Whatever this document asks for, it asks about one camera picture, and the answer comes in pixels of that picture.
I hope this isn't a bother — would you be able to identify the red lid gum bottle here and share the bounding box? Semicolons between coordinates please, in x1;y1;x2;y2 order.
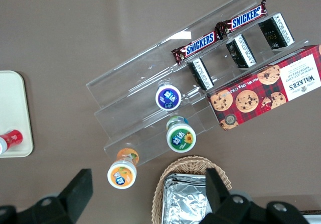
0;129;24;157

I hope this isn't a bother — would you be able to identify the orange lid gum bottle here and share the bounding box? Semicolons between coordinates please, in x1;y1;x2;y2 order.
107;148;140;190

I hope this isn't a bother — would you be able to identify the green lid gum bottle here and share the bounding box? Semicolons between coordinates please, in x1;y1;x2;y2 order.
166;116;197;154

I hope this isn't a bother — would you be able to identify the blue lid gum bottle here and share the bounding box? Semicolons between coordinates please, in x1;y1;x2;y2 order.
155;82;182;111

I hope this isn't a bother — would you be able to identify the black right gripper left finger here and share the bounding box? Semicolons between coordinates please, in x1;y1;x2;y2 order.
20;168;94;224

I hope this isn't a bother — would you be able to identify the clear acrylic stepped stand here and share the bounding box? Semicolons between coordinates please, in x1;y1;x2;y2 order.
86;0;310;171

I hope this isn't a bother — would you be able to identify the beige plastic tray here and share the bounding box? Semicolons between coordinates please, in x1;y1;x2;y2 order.
0;70;34;158

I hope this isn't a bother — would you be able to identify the red Walkers cookie box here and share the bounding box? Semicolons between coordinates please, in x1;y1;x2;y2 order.
206;44;321;131

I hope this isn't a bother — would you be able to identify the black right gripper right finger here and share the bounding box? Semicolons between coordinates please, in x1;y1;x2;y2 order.
200;168;253;224

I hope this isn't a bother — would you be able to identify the small black snack box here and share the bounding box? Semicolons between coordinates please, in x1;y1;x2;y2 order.
258;12;295;51
187;57;215;91
225;34;258;69

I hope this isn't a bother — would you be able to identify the light wicker basket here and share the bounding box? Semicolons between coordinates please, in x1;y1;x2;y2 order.
151;155;233;224

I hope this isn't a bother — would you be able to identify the white rectangular bin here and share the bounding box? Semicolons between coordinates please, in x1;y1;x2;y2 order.
299;210;321;224

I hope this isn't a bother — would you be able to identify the Snickers chocolate bar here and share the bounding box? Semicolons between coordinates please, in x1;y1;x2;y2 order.
215;0;268;36
172;30;224;65

